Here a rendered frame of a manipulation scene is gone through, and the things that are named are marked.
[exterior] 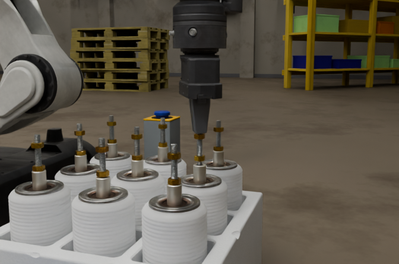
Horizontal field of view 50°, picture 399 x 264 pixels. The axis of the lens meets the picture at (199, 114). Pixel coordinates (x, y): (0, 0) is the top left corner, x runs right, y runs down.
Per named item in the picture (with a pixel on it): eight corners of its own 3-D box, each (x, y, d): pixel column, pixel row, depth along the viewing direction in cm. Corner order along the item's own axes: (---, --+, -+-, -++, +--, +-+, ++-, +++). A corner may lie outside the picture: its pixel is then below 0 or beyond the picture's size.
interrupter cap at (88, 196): (71, 205, 63) (71, 201, 63) (86, 190, 71) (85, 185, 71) (123, 206, 63) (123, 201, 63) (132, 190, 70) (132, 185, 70)
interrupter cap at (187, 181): (198, 193, 69) (198, 188, 69) (168, 183, 75) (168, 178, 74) (230, 183, 74) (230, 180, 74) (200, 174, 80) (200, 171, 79)
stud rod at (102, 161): (100, 187, 66) (98, 138, 65) (100, 185, 67) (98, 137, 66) (106, 186, 66) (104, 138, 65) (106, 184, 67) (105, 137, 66)
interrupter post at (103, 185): (94, 200, 66) (92, 178, 65) (97, 194, 68) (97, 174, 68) (109, 200, 66) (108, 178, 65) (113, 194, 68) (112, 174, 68)
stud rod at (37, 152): (34, 180, 70) (32, 134, 69) (40, 178, 71) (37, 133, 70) (38, 181, 70) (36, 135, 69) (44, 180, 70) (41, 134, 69)
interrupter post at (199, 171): (199, 186, 73) (199, 167, 72) (189, 183, 74) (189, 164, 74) (209, 183, 74) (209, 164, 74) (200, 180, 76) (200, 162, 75)
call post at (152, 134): (144, 242, 109) (142, 120, 105) (156, 231, 115) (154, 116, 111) (171, 245, 106) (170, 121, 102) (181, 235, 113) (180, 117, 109)
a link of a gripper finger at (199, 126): (190, 132, 72) (190, 95, 71) (209, 132, 73) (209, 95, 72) (192, 134, 71) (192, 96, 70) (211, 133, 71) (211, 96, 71)
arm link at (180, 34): (236, 98, 67) (237, 20, 65) (175, 99, 65) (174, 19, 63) (217, 92, 79) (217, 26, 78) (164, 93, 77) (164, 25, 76)
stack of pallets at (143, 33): (69, 90, 588) (66, 28, 577) (100, 86, 666) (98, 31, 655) (148, 92, 554) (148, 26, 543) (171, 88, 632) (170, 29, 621)
